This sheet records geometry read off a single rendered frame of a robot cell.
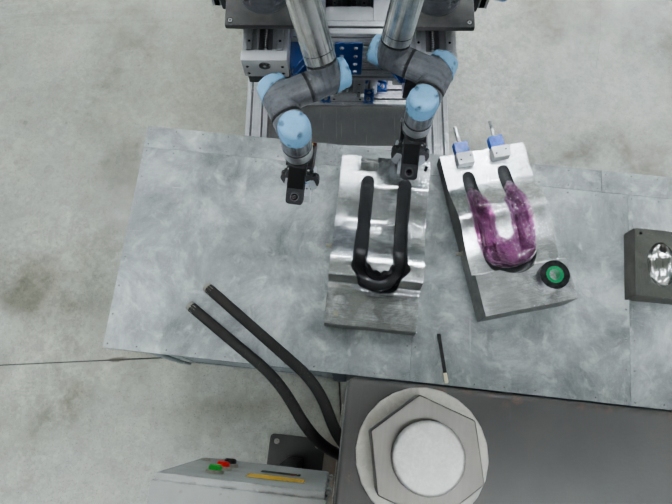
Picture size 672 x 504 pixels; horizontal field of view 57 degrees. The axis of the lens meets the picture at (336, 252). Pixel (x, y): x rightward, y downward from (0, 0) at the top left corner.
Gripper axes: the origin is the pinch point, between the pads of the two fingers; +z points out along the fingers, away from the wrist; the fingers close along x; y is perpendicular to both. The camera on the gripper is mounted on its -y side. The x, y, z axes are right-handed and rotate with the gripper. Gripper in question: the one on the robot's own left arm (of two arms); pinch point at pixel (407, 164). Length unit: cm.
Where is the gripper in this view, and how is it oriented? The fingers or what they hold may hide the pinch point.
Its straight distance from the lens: 181.5
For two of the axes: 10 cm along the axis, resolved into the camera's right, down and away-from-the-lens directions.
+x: -9.9, -1.0, 0.3
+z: 0.1, 2.6, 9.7
